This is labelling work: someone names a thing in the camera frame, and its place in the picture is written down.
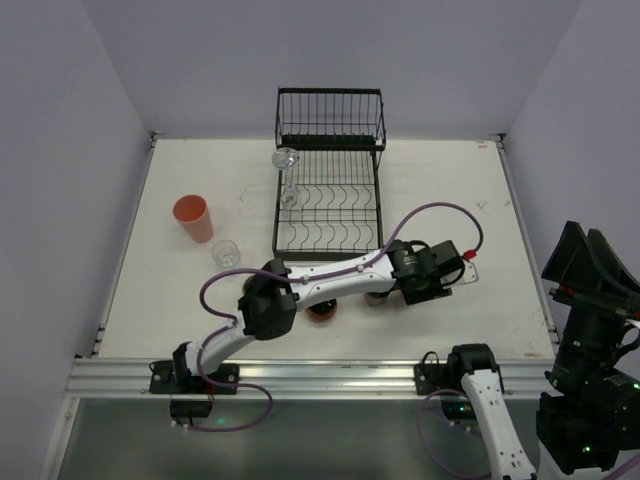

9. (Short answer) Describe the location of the brown ceramic mug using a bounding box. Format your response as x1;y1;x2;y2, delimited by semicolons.
364;292;389;307

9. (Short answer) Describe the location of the orange ceramic mug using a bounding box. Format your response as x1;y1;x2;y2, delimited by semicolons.
305;299;337;323

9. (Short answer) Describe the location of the clear wine glass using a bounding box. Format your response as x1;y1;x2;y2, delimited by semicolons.
271;147;299;210

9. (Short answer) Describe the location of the clear faceted glass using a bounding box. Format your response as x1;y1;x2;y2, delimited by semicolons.
211;240;241;269

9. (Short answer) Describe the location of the pink plastic tumbler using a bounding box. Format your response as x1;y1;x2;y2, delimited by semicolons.
172;194;214;243

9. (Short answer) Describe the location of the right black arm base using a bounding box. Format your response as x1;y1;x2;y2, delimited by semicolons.
413;350;477;428

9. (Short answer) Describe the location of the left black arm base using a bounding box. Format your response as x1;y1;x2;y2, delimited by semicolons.
149;360;240;427

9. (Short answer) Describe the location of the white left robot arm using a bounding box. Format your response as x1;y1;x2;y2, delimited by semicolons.
172;240;477;387

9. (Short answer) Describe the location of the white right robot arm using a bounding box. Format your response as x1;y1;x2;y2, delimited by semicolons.
447;221;639;479

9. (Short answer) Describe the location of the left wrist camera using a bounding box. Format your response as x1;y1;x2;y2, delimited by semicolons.
449;250;479;288

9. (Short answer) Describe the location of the black wire dish rack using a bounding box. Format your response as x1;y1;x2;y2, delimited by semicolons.
272;87;387;261

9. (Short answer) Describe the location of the aluminium mounting rail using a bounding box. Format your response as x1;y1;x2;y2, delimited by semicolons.
64;358;552;400

